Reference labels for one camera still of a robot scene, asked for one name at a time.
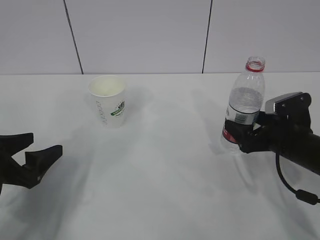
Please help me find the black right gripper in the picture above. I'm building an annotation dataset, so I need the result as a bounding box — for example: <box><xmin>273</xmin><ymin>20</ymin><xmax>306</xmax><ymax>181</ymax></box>
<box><xmin>224</xmin><ymin>111</ymin><xmax>315</xmax><ymax>160</ymax></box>

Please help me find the white paper cup green logo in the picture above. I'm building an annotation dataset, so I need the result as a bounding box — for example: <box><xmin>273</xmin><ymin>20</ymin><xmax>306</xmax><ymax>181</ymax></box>
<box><xmin>88</xmin><ymin>75</ymin><xmax>126</xmax><ymax>128</ymax></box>

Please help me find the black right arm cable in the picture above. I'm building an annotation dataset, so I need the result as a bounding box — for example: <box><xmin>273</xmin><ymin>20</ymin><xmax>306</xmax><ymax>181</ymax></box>
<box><xmin>274</xmin><ymin>151</ymin><xmax>320</xmax><ymax>206</ymax></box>

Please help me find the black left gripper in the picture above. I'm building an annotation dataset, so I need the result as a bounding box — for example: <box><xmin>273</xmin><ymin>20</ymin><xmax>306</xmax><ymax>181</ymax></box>
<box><xmin>0</xmin><ymin>132</ymin><xmax>63</xmax><ymax>191</ymax></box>

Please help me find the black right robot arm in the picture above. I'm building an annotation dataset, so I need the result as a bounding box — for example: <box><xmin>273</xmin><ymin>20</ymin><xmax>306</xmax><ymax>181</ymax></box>
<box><xmin>224</xmin><ymin>110</ymin><xmax>320</xmax><ymax>175</ymax></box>

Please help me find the clear water bottle red label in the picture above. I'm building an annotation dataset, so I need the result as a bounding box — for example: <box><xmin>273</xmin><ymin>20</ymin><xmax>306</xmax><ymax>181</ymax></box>
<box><xmin>220</xmin><ymin>55</ymin><xmax>267</xmax><ymax>155</ymax></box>

